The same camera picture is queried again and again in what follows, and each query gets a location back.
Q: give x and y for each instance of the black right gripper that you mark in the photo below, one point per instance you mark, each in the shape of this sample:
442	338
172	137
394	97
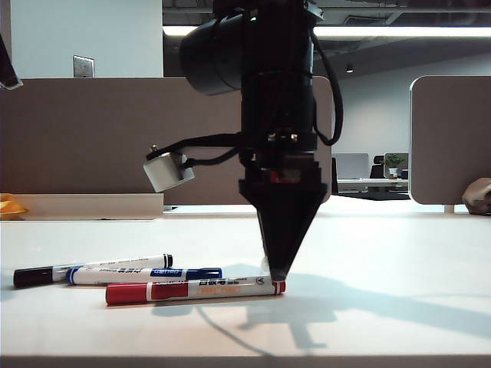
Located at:
284	188

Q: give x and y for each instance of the red whiteboard marker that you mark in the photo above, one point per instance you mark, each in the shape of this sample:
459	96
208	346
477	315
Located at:
172	292

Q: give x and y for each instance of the blue whiteboard marker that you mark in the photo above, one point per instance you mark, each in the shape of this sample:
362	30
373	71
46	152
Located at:
115	275

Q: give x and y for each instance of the black whiteboard marker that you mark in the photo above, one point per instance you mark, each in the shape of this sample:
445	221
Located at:
30	276

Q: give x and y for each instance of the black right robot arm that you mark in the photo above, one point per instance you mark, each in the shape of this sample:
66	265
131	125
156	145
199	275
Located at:
268	96

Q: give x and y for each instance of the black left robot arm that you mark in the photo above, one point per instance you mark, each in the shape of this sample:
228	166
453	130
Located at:
5	65

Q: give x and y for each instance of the grey desk partition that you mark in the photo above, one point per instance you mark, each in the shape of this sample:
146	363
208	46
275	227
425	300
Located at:
405	166
351	166

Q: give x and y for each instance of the white office desk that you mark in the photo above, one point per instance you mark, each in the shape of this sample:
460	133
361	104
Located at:
368	184

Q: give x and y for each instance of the black office chair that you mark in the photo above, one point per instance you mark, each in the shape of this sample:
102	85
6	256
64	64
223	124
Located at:
377	168

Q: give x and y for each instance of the small potted green plant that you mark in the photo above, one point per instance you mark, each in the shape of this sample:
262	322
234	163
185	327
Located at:
393	163

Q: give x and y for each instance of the black pendant ceiling lamp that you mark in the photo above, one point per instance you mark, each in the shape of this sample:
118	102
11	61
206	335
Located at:
349	69

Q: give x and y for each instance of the brown desk divider panel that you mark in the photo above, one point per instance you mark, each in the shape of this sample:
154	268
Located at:
449	142
76	134

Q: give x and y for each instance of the brown lumpy object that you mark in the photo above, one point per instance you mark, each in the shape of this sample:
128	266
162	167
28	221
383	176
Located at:
477	197

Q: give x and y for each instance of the orange yellow object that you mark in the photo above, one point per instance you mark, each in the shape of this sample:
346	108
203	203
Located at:
11	209

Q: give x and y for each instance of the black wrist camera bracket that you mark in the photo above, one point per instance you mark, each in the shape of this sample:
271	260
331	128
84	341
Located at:
207	140

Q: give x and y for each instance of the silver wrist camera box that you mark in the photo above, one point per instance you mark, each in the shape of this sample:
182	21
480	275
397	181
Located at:
165	174

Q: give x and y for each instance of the metal wall plate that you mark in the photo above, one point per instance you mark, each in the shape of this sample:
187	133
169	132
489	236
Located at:
83	67

